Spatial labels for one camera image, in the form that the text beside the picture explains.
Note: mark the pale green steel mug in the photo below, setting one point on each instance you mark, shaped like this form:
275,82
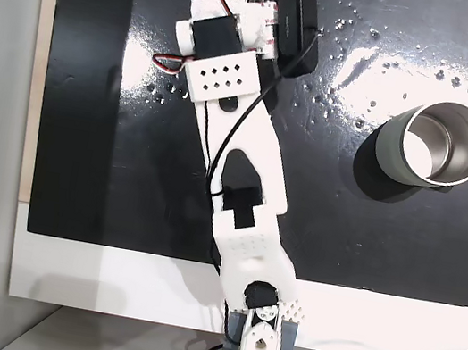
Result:
385,153

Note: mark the grey table clamp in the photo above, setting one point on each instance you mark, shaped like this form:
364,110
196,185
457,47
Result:
289,339

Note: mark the black table mat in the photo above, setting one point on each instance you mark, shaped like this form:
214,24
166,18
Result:
83,157

